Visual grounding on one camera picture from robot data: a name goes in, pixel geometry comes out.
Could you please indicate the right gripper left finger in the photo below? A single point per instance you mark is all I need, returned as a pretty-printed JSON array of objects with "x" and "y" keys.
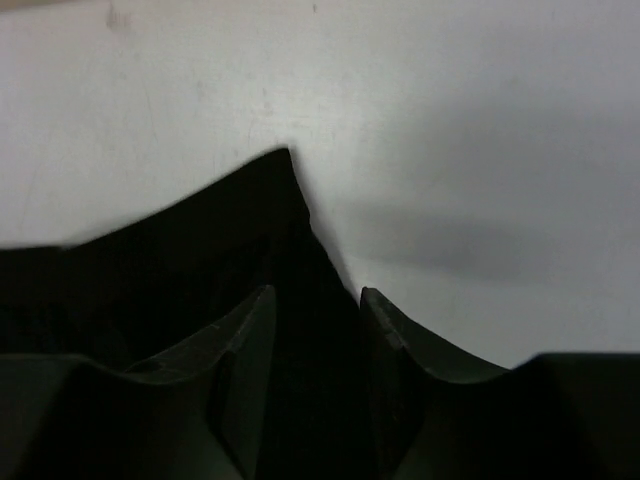
[{"x": 193, "y": 411}]

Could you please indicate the black underwear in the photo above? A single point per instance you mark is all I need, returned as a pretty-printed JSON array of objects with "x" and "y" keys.
[{"x": 124, "y": 297}]

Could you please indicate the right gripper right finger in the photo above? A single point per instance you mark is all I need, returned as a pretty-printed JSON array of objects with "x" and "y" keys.
[{"x": 439, "y": 412}]

